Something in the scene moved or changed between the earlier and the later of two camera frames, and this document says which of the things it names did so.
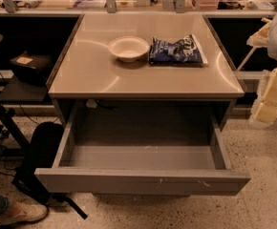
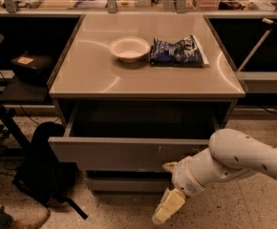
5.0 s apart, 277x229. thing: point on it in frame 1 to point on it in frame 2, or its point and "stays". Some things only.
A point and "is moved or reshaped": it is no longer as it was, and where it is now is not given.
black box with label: x=31 y=68 stays
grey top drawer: x=170 y=148 is moved or reshaped
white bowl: x=128 y=49 stays
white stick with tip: x=252 y=49 stays
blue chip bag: x=186 y=52 stays
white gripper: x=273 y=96 to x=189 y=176
